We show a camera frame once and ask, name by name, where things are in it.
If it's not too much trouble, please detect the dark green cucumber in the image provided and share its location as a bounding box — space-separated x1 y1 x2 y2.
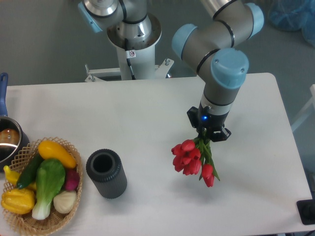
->
16 152 44 189

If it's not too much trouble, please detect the white garlic bulb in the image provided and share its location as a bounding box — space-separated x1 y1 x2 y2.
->
53 191 77 214

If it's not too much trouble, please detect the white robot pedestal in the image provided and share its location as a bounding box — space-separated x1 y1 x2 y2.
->
85 13 174 82

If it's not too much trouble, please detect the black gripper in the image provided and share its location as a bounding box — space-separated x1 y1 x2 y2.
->
187 101 233 142

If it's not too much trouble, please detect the small yellow gourd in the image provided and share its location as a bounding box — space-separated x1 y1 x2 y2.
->
3 165 36 191

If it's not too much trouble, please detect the dark grey ribbed vase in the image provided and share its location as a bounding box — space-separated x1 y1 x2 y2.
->
86 149 127 199

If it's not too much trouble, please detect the blue handled saucepan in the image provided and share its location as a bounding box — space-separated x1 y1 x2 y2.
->
0 72 29 173

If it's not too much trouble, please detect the red tulip bouquet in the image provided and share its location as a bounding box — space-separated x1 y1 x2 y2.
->
171 130 220 187

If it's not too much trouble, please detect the woven wicker basket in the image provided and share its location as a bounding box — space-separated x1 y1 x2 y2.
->
2 137 83 236

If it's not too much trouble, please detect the black cable on pedestal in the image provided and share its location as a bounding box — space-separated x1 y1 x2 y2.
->
124 38 136 81

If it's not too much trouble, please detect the green bok choy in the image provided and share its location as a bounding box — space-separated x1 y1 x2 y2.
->
32 158 65 220

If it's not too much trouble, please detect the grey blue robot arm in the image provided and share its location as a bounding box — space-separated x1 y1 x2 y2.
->
78 0 264 142

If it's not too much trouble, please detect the yellow squash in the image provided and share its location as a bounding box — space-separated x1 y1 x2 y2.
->
37 140 77 169

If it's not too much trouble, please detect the blue plastic bag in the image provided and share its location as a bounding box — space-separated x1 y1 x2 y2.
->
267 0 315 47

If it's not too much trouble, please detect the magenta radish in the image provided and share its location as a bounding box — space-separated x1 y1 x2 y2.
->
64 169 80 191

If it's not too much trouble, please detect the yellow bell pepper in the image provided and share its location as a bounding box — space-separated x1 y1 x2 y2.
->
0 188 35 214

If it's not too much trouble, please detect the black device at edge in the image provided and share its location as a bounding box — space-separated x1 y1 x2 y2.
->
296 199 315 225

